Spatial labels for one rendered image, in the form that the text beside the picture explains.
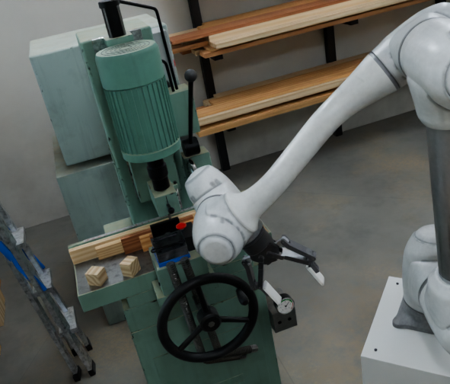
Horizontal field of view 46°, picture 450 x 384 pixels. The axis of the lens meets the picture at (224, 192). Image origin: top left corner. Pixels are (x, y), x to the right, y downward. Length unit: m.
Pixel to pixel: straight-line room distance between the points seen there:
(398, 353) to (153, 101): 0.93
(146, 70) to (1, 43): 2.44
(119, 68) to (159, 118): 0.17
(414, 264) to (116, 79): 0.91
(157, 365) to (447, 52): 1.27
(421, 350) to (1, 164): 3.18
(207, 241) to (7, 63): 2.95
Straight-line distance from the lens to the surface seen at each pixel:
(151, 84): 1.47
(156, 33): 1.81
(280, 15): 3.65
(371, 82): 1.18
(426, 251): 1.44
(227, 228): 1.06
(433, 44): 1.02
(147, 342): 1.74
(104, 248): 1.70
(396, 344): 1.54
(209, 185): 1.22
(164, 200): 1.62
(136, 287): 1.61
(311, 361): 2.48
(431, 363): 1.50
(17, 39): 3.82
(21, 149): 4.00
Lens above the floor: 1.77
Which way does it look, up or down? 27 degrees down
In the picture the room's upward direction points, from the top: 11 degrees counter-clockwise
